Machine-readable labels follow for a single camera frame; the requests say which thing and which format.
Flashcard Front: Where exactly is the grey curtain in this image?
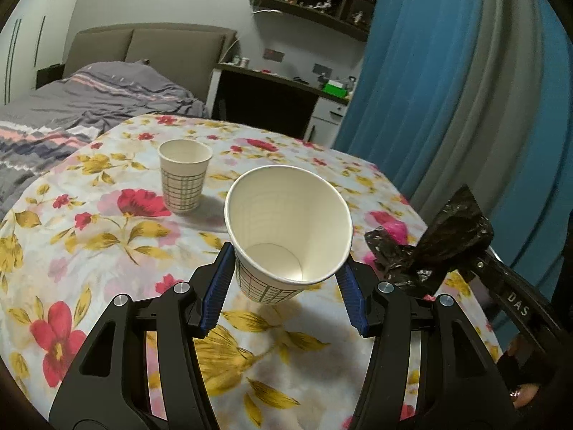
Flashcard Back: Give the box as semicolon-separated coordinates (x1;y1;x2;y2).
409;0;556;234

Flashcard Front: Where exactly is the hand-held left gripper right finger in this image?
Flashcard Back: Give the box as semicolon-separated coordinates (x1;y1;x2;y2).
336;262;524;430

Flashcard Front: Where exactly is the grey striped duvet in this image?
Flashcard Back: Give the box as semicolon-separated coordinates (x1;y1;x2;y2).
0;60;211;220

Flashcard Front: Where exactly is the checked paper cup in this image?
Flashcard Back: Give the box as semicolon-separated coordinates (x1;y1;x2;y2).
158;139;213;216
224;165;354;307

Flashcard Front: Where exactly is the person's right hand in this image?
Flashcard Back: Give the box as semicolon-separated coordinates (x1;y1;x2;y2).
495;336;551;413

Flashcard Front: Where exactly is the black nightstand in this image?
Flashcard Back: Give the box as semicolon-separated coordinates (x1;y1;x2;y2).
36;63;66;89

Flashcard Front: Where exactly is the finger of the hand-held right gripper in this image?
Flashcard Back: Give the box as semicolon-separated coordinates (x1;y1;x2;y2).
466;247;497;287

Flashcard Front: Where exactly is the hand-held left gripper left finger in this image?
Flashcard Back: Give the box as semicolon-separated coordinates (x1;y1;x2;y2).
48;242;236;430

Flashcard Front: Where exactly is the white wardrobe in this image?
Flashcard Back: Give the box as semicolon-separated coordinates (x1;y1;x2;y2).
0;0;92;106

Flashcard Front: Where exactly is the dark wall shelf unit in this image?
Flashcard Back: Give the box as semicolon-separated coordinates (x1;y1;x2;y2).
247;0;382;42

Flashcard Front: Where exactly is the dark desk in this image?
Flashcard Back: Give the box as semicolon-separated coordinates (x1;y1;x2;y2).
208;63;354;142

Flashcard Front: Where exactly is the grey upholstered bed headboard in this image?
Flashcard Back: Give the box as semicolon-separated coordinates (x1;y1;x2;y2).
63;22;238;104

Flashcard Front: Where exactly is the blue curtain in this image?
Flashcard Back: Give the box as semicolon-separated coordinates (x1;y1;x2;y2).
331;0;488;189
483;0;573;310

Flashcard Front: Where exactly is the green box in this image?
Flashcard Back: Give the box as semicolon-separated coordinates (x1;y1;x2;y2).
323;80;351;98

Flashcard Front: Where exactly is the white drawer cabinet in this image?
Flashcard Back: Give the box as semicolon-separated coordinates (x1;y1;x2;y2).
304;96;350;148

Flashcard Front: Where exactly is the black plastic bag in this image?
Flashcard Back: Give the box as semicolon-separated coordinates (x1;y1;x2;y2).
365;185;495;298

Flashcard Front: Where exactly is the floral tablecloth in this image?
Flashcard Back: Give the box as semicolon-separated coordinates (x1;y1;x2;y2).
0;114;504;430

